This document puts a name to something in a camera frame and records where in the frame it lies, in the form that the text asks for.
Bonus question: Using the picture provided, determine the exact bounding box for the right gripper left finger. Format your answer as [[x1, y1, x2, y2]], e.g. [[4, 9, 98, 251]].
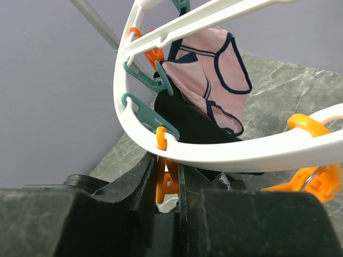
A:
[[1, 154, 157, 256]]

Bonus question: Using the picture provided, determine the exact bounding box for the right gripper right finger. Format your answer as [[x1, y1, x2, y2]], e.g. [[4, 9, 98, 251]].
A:
[[178, 165, 342, 256]]

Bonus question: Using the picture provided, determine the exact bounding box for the orange clothespin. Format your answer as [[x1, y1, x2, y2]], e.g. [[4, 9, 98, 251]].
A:
[[156, 126, 178, 204], [261, 112, 343, 203]]

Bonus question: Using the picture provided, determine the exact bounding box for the black underwear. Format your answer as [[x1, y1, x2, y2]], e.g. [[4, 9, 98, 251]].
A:
[[153, 72, 265, 183]]

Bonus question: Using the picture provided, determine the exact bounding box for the white round clip hanger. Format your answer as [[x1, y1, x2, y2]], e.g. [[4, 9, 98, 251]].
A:
[[113, 1, 342, 172]]

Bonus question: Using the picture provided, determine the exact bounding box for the teal clothespin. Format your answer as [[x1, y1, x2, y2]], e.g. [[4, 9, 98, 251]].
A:
[[121, 93, 180, 140]]

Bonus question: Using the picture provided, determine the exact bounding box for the pink underwear on hanger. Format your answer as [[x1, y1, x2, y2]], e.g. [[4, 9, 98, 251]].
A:
[[161, 26, 252, 136]]

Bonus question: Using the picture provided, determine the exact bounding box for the white drying rack frame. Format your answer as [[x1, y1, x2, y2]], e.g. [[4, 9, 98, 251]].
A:
[[70, 0, 121, 53]]

